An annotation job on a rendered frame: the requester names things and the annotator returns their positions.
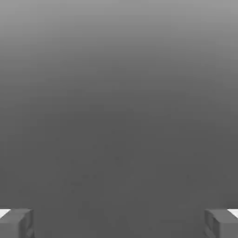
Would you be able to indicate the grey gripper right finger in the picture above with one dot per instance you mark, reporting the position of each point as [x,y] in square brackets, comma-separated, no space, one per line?
[223,224]

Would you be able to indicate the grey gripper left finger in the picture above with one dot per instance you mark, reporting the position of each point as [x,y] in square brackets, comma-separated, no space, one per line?
[14,223]

